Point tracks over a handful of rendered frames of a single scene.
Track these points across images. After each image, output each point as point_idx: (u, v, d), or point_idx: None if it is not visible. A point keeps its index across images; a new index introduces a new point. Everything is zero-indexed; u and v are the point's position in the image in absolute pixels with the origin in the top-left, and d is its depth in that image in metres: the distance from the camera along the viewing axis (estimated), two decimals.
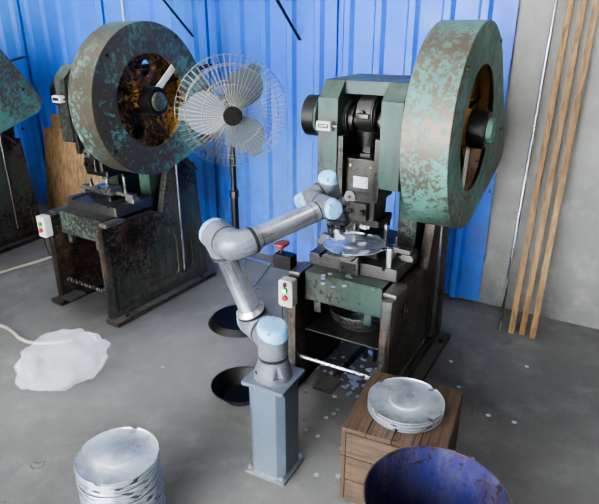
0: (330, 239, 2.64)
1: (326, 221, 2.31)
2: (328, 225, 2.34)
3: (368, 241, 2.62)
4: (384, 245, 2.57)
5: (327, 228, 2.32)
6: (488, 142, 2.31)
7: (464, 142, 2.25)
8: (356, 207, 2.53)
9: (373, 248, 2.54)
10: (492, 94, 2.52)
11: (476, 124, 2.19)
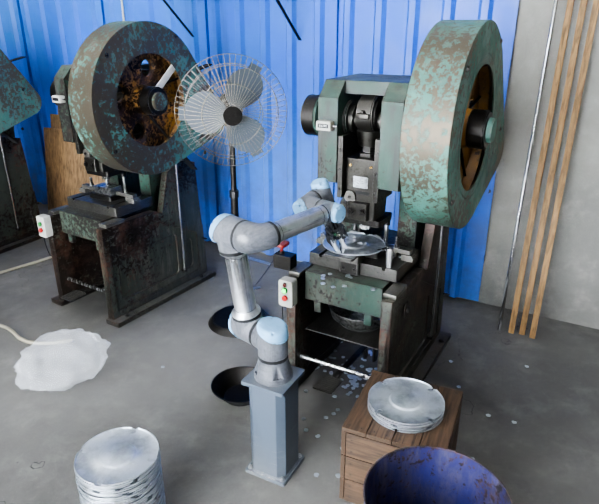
0: (344, 252, 2.49)
1: (325, 228, 2.42)
2: None
3: (345, 238, 2.65)
4: (355, 234, 2.72)
5: (325, 235, 2.43)
6: (492, 116, 2.28)
7: None
8: (356, 207, 2.53)
9: (363, 237, 2.67)
10: None
11: (476, 148, 2.27)
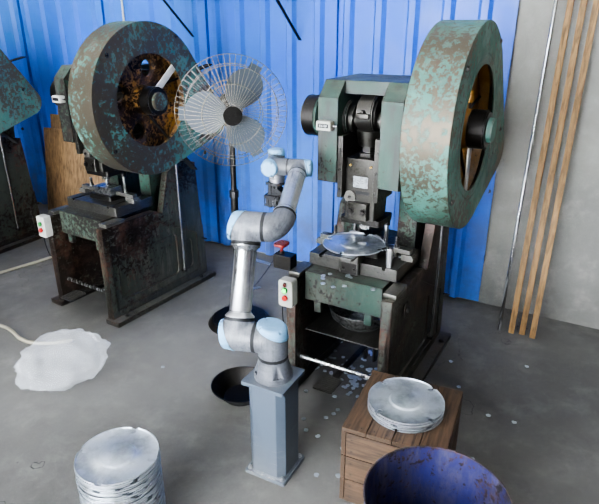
0: (344, 252, 2.49)
1: None
2: None
3: (345, 238, 2.65)
4: (355, 234, 2.72)
5: None
6: None
7: (465, 145, 2.27)
8: (356, 207, 2.53)
9: (363, 237, 2.67)
10: None
11: (476, 129, 2.20)
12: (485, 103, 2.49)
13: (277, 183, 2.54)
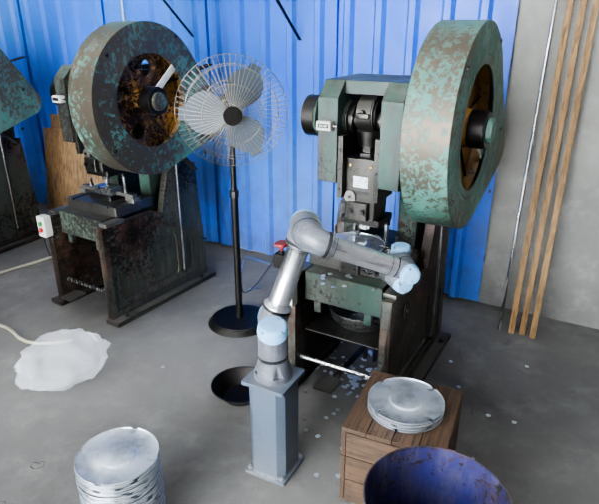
0: None
1: None
2: None
3: (341, 239, 2.64)
4: (347, 234, 2.72)
5: None
6: None
7: None
8: (356, 207, 2.53)
9: (357, 236, 2.68)
10: None
11: (475, 145, 2.24)
12: None
13: None
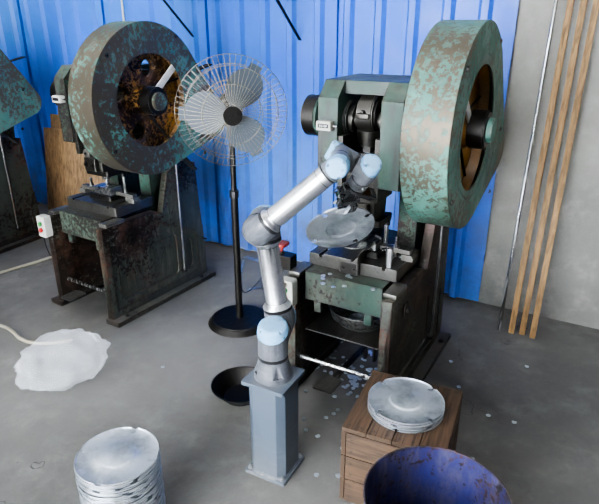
0: (327, 215, 2.24)
1: None
2: None
3: (332, 238, 2.39)
4: (345, 245, 2.45)
5: None
6: (483, 135, 2.20)
7: (471, 110, 2.24)
8: None
9: (352, 237, 2.41)
10: None
11: None
12: None
13: None
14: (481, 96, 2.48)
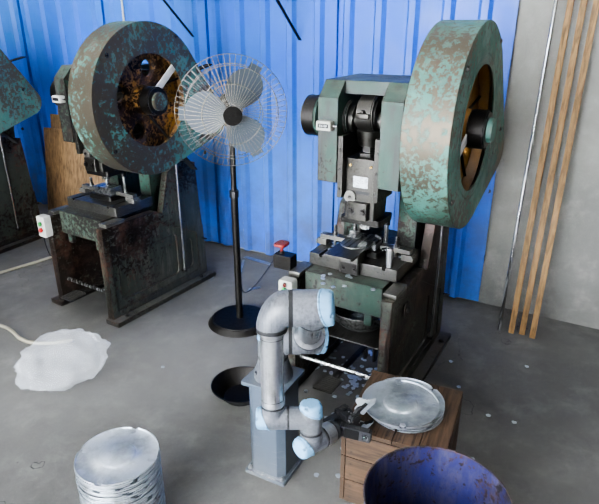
0: None
1: (353, 419, 1.96)
2: (359, 418, 1.99)
3: (410, 393, 2.18)
4: (433, 397, 2.16)
5: (355, 414, 1.97)
6: (484, 147, 2.26)
7: (465, 126, 2.22)
8: (356, 207, 2.53)
9: (427, 405, 2.11)
10: (480, 168, 2.59)
11: (481, 110, 2.22)
12: (470, 178, 2.51)
13: None
14: None
